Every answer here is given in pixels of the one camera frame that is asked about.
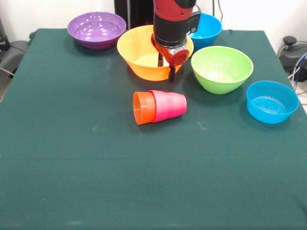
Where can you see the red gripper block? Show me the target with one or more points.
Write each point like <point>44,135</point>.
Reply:
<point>177,56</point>

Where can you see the large orange bowl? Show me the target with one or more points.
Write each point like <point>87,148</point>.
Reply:
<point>139,52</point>

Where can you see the pink cup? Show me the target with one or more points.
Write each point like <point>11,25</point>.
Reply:
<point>170,105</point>

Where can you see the orange-red cup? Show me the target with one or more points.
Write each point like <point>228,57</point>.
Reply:
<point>144,109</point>

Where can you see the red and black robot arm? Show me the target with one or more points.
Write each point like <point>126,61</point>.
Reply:
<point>175,21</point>

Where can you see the large green bowl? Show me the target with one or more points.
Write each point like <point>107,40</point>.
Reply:
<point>220,72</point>

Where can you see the deep blue bowl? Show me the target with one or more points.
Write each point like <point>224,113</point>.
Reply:
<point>208,31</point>

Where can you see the purple bowl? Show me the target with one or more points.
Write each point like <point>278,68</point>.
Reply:
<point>96,31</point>

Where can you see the shallow blue bowl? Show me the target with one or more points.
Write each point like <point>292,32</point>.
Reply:
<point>272,105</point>

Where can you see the dark green tablecloth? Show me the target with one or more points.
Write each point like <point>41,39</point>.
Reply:
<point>153,179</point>

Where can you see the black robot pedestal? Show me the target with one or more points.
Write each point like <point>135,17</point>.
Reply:
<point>134,13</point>

